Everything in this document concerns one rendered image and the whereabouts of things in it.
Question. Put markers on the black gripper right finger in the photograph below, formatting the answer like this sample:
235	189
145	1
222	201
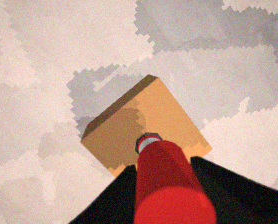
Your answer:
236	198

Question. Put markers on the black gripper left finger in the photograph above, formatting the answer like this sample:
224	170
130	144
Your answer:
116	204

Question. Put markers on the red cylinder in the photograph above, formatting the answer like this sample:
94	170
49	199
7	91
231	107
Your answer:
167	189

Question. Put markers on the tan square block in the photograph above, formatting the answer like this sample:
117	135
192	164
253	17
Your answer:
148	108

